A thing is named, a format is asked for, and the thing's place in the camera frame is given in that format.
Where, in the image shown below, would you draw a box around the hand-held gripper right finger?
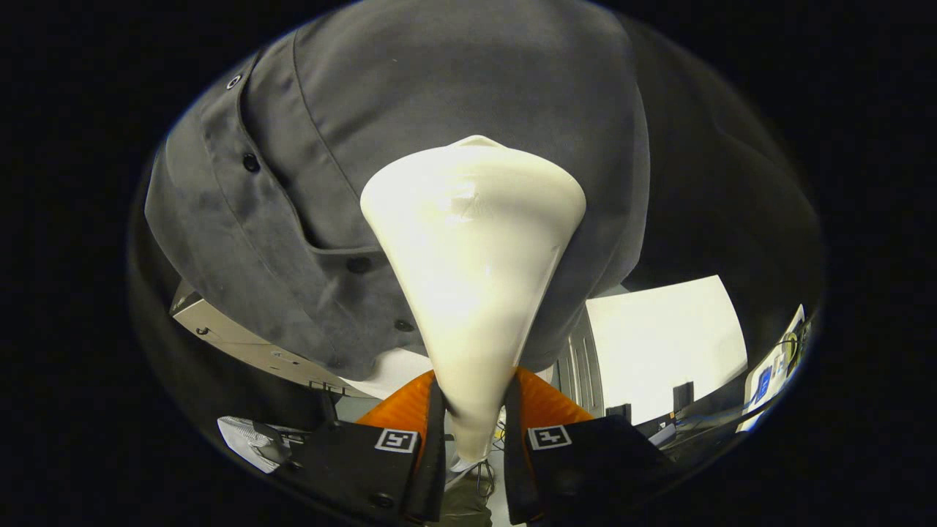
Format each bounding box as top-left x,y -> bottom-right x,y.
504,366 -> 678,526

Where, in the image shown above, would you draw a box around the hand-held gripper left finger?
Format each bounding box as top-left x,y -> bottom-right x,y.
289,368 -> 446,526

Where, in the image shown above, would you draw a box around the white garment steamer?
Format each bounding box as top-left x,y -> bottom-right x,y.
360,135 -> 587,463

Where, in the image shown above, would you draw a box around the dark grey button shirt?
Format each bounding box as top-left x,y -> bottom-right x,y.
144,0 -> 652,381

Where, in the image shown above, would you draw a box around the white mannequin torso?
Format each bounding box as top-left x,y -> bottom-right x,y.
340,348 -> 557,401

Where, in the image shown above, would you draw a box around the grey metal lockers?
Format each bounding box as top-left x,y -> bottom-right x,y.
553,307 -> 607,418

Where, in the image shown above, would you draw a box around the dark cluttered desk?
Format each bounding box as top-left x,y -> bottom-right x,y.
633,399 -> 747,462

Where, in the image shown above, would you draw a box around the white striped cloth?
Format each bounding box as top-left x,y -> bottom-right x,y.
217,416 -> 312,474

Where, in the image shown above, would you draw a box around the white and blue board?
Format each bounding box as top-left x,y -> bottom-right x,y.
736,304 -> 810,433

